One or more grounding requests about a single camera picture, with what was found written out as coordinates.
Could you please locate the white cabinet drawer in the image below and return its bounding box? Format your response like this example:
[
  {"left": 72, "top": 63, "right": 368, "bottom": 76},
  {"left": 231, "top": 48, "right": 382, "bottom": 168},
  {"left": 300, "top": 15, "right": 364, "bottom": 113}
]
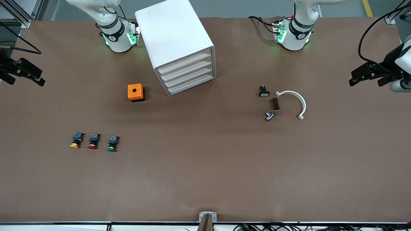
[
  {"left": 157, "top": 51, "right": 212, "bottom": 75},
  {"left": 160, "top": 58, "right": 213, "bottom": 81},
  {"left": 163, "top": 65, "right": 214, "bottom": 88},
  {"left": 166, "top": 72, "right": 215, "bottom": 94}
]

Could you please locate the red push button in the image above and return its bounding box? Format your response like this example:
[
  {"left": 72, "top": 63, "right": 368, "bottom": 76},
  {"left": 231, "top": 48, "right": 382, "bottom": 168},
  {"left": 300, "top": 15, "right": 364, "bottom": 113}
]
[{"left": 87, "top": 133, "right": 101, "bottom": 150}]

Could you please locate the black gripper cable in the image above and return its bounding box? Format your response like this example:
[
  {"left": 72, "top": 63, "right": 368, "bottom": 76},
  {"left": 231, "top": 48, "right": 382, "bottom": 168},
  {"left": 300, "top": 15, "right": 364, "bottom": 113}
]
[
  {"left": 358, "top": 1, "right": 411, "bottom": 70},
  {"left": 0, "top": 21, "right": 43, "bottom": 55}
]

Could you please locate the white drawer cabinet housing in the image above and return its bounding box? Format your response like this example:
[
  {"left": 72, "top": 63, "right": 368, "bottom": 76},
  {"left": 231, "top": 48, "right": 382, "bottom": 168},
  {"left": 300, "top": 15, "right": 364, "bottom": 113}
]
[{"left": 135, "top": 0, "right": 217, "bottom": 97}]

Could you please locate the black arm base cable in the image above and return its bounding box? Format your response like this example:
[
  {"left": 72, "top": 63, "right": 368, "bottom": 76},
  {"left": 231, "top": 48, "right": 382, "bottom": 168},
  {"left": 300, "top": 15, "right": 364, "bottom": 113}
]
[{"left": 248, "top": 16, "right": 278, "bottom": 34}]

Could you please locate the aluminium frame profile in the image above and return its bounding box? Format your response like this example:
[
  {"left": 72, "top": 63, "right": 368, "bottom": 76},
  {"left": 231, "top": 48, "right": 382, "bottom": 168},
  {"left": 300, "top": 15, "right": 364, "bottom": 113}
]
[
  {"left": 385, "top": 0, "right": 411, "bottom": 25},
  {"left": 0, "top": 0, "right": 43, "bottom": 29}
]

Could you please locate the white curved plastic bracket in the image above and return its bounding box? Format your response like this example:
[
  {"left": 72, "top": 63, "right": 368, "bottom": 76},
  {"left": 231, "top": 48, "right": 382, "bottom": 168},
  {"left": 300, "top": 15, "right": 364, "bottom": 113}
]
[{"left": 275, "top": 90, "right": 307, "bottom": 121}]

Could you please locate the orange button enclosure box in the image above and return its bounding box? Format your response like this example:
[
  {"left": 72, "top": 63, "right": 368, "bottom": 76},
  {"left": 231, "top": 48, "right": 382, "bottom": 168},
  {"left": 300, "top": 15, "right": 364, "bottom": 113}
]
[{"left": 127, "top": 83, "right": 145, "bottom": 102}]

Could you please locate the brown table cover sheet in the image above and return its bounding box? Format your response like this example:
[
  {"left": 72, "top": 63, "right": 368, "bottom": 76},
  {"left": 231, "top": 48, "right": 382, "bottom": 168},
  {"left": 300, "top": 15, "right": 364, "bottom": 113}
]
[{"left": 0, "top": 16, "right": 411, "bottom": 223}]

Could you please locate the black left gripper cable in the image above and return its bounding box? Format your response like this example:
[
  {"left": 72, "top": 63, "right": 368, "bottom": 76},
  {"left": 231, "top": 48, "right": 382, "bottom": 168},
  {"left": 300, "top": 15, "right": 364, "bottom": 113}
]
[{"left": 358, "top": 1, "right": 411, "bottom": 70}]

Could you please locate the black cable bundle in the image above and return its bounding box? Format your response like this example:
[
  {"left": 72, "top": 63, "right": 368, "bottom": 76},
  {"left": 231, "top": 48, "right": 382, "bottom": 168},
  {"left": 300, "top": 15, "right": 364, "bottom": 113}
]
[{"left": 233, "top": 223, "right": 411, "bottom": 231}]

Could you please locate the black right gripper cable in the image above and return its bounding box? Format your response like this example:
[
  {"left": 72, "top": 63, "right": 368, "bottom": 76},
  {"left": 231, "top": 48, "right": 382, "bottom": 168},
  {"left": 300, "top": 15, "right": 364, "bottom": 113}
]
[{"left": 0, "top": 21, "right": 43, "bottom": 55}]

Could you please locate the yellow push button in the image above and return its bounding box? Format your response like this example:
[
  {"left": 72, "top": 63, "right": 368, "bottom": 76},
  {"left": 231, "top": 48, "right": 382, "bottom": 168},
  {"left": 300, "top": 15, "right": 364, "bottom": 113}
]
[{"left": 69, "top": 132, "right": 85, "bottom": 149}]

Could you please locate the green push button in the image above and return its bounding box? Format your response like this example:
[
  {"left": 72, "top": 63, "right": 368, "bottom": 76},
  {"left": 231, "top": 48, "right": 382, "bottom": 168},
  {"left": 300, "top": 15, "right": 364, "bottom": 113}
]
[{"left": 107, "top": 135, "right": 120, "bottom": 152}]

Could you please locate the grey metal bracket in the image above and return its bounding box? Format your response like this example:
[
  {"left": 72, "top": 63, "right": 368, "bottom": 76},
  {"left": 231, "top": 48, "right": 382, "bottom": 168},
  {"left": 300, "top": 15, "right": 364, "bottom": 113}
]
[{"left": 199, "top": 211, "right": 217, "bottom": 231}]

